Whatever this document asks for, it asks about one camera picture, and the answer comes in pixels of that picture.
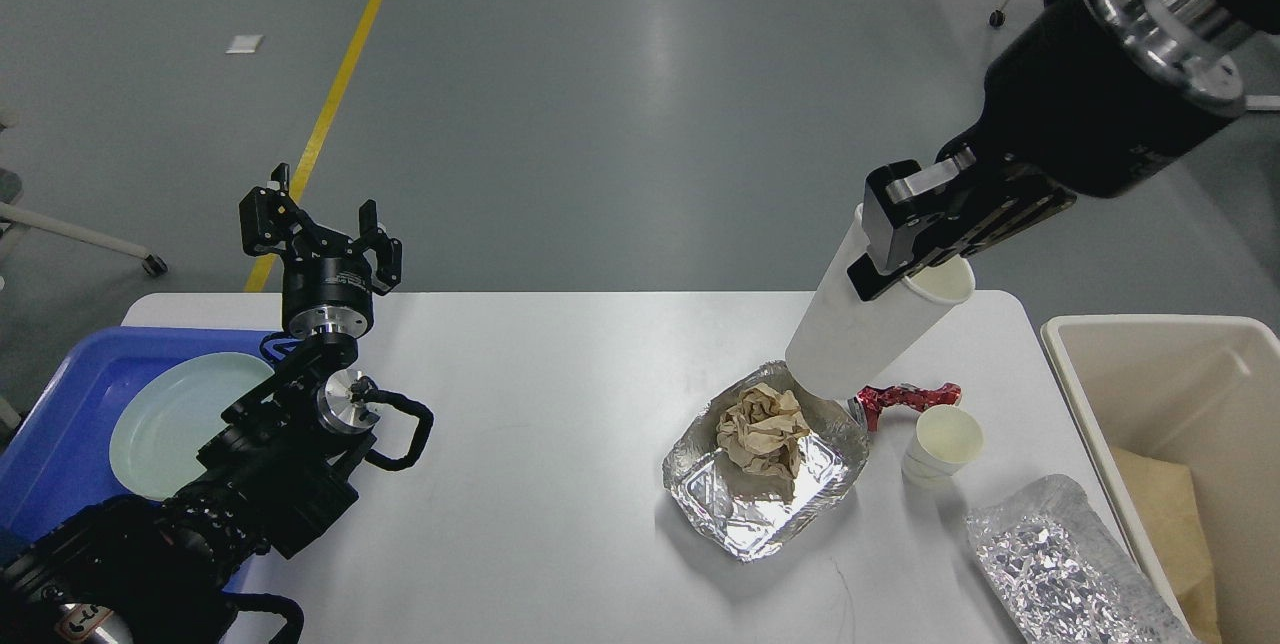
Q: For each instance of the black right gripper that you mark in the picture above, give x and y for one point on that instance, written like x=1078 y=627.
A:
x=1095 y=96

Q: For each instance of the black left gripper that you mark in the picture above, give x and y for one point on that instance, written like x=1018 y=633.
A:
x=319 y=292

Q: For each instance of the cream paper cup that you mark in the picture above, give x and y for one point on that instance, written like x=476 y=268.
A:
x=945 y=440
x=843 y=342

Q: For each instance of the mint green plate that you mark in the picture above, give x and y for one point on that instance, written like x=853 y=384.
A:
x=154 y=444

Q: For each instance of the brown paper bag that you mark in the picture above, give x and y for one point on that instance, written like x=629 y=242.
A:
x=1165 y=499

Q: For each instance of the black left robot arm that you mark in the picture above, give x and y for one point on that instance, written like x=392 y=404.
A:
x=275 y=478

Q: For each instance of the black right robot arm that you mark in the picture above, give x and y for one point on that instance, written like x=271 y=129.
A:
x=1093 y=98

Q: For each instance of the crushed red can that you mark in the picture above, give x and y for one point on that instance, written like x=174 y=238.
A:
x=872 y=401

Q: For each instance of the white floor marker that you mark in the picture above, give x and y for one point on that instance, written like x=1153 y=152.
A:
x=244 y=44

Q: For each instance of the crumpled brown paper ball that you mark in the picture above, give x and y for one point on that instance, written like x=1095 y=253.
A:
x=762 y=432

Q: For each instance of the white chair left background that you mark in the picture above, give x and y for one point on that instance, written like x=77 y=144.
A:
x=16 y=221

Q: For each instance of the beige plastic bin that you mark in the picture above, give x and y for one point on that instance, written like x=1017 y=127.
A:
x=1194 y=390

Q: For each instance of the aluminium foil tray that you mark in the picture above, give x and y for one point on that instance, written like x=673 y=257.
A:
x=751 y=517

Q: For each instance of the blue plastic tray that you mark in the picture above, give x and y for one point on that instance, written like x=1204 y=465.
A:
x=70 y=394

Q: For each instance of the white bar on floor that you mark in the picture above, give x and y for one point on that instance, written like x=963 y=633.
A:
x=1265 y=103

